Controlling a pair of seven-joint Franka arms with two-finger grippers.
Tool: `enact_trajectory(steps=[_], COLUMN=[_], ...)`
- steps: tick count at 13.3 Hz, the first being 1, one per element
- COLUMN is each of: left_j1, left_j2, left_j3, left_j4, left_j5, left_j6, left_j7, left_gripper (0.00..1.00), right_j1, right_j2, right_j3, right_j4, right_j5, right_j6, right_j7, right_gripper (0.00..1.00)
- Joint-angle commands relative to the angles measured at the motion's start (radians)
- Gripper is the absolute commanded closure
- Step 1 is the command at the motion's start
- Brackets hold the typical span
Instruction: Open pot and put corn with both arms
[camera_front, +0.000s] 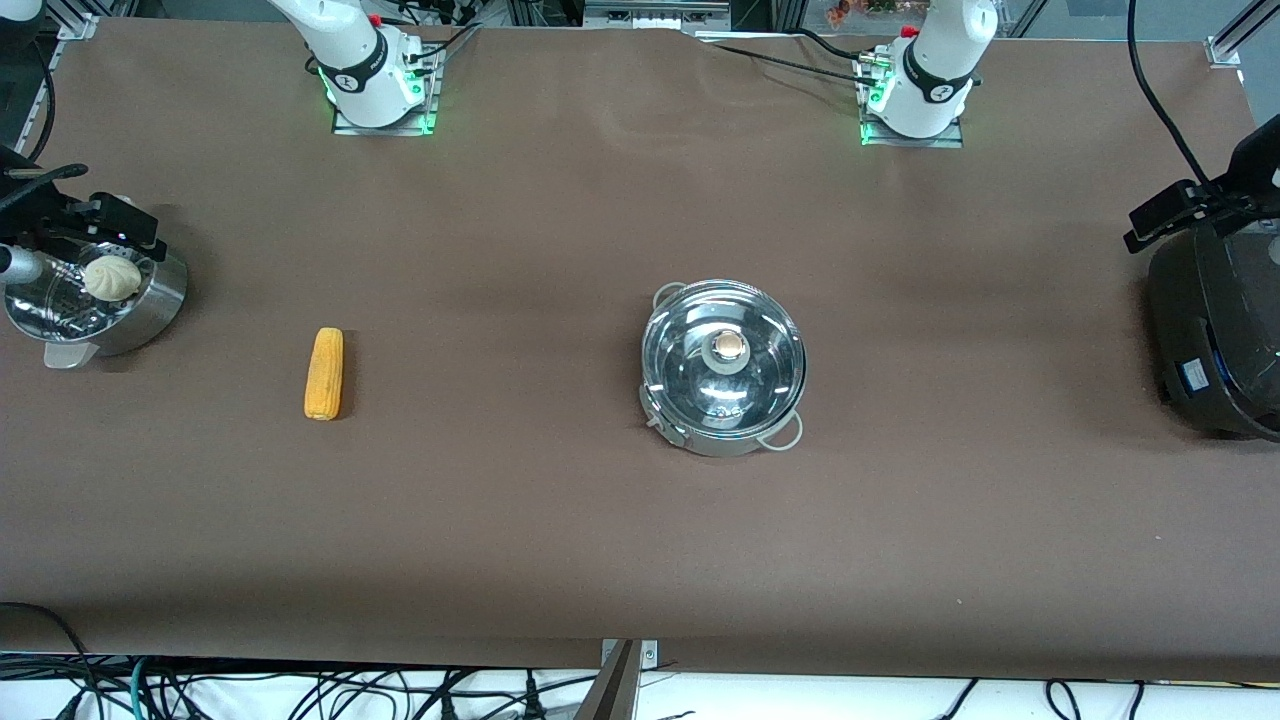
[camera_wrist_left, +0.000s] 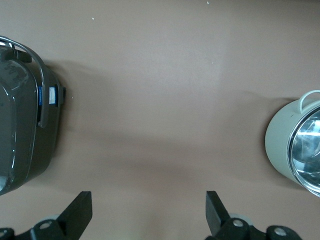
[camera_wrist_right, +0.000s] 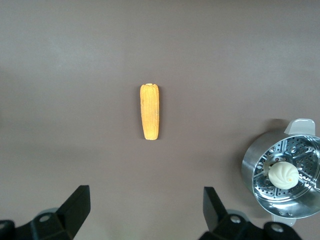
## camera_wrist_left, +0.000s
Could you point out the stainless steel pot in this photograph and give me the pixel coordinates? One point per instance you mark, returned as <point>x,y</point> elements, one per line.
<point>277,140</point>

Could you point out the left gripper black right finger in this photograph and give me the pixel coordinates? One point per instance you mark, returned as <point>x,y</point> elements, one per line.
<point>217,220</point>

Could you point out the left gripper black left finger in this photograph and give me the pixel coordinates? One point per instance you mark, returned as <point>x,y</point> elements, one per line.
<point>75,215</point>

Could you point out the dark grey rice cooker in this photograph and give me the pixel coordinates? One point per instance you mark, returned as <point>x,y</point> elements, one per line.
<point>20,125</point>

